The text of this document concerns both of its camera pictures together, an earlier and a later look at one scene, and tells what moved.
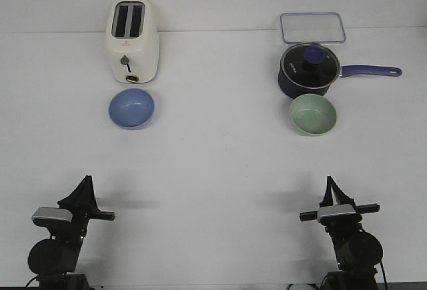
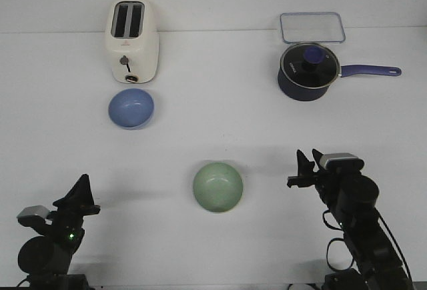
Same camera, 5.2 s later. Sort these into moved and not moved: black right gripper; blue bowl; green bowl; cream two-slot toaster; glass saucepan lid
Moved: green bowl; black right gripper
Not moved: glass saucepan lid; blue bowl; cream two-slot toaster
